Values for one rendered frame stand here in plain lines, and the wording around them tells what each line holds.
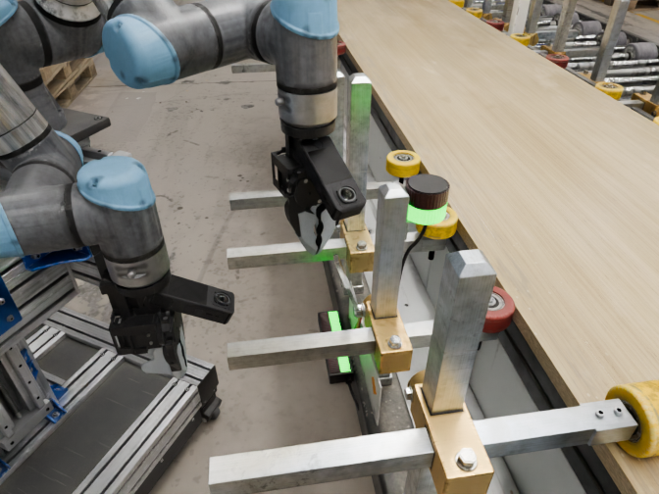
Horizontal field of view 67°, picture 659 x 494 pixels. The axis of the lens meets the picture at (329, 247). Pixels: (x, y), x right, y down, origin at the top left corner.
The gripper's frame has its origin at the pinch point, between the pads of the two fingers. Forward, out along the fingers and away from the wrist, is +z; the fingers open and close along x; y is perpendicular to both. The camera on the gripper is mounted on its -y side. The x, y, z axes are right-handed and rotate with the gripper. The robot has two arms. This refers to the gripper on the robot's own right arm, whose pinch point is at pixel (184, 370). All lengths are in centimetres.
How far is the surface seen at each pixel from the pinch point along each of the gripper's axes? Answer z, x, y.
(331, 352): -1.9, 1.5, -22.9
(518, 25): -10, -160, -129
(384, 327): -4.5, 0.0, -31.6
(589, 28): -1, -186, -180
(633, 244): -8, -11, -81
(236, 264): -1.5, -23.5, -8.3
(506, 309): -8, 2, -50
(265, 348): -3.4, 0.5, -12.7
